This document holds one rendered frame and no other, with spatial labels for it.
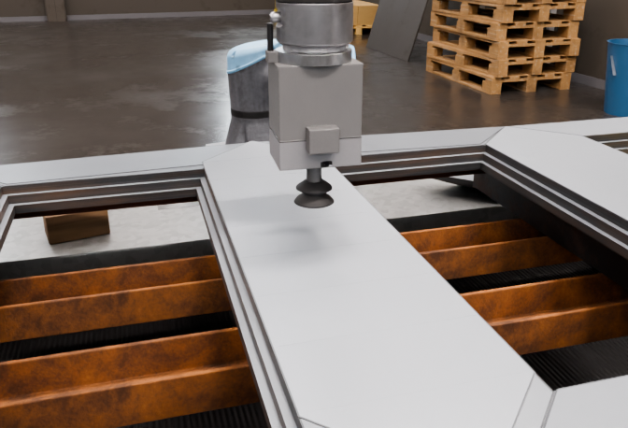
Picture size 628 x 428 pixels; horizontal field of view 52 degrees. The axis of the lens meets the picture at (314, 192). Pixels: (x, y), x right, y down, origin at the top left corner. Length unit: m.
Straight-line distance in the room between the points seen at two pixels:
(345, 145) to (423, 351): 0.23
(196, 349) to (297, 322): 0.26
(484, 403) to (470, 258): 0.54
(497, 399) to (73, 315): 0.58
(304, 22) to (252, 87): 0.73
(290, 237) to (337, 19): 0.24
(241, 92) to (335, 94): 0.73
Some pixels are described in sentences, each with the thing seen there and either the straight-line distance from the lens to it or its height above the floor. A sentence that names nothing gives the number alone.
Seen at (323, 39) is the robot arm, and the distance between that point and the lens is 0.62.
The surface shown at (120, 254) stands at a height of 0.67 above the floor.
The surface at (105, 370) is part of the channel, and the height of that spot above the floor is 0.70.
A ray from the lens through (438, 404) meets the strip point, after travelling 0.47.
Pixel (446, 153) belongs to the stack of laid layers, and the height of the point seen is 0.84.
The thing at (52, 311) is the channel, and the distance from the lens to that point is 0.90.
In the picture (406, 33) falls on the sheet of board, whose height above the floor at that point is 0.27.
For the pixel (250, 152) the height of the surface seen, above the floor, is 0.85.
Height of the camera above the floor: 1.14
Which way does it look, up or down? 21 degrees down
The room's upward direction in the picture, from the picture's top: straight up
